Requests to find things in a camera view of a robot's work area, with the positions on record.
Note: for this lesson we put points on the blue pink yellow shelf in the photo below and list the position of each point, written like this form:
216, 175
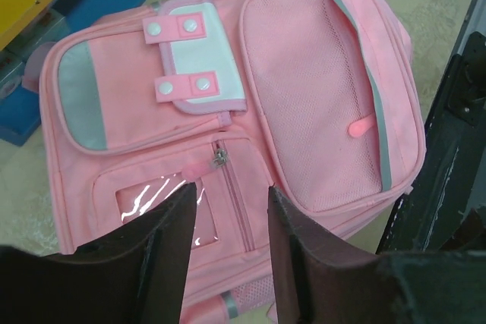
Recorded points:
20, 105

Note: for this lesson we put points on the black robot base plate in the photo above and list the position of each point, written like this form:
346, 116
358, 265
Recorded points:
452, 179

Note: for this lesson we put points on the pink student backpack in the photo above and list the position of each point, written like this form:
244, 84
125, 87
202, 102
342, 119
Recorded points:
316, 97

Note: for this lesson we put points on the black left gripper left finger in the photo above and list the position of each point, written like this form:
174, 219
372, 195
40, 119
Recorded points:
134, 274

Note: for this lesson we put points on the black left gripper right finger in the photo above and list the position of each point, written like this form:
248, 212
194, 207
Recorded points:
320, 278

